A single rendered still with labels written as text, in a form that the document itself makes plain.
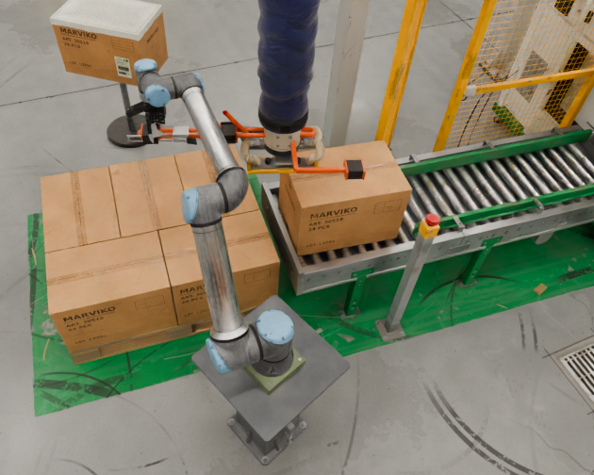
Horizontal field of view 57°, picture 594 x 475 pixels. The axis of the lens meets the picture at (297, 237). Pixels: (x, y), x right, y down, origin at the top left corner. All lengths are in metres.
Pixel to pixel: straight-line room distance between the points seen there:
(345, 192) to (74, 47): 2.20
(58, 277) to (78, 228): 0.33
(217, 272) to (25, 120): 3.27
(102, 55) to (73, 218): 1.24
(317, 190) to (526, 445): 1.80
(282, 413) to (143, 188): 1.68
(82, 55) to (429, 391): 3.11
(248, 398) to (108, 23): 2.61
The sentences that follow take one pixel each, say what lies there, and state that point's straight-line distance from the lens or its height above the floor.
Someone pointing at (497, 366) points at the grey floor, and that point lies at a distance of 3.56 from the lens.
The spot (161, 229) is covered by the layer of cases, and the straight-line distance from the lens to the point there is 3.16.
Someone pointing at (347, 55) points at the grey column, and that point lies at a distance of 3.69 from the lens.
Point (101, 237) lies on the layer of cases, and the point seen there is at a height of 0.54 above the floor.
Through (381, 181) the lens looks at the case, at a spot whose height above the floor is 0.95.
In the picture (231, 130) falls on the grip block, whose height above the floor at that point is 1.29.
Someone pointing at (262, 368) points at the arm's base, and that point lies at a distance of 2.32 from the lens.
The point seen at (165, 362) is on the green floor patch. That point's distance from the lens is 3.30.
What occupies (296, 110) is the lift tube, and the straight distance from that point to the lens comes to 2.39.
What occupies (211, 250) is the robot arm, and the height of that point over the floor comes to 1.39.
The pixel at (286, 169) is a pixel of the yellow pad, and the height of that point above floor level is 1.17.
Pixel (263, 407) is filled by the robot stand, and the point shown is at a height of 0.75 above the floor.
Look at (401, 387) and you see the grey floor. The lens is 3.30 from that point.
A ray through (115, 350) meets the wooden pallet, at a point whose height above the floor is 0.02.
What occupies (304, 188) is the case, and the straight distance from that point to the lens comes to 2.78.
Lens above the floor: 2.92
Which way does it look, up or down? 50 degrees down
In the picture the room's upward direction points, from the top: 6 degrees clockwise
